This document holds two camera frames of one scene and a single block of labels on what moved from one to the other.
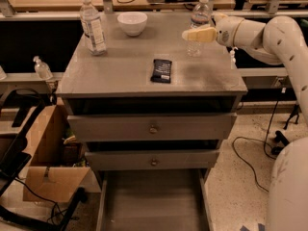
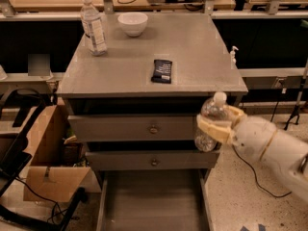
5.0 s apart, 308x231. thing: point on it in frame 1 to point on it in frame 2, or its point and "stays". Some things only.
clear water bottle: [201, 16] to [213, 109]
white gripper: [226, 32] to [253, 138]
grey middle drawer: [146, 160] stays
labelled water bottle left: [92, 27] stays
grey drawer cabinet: [151, 118] stays
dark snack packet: [161, 70] stays
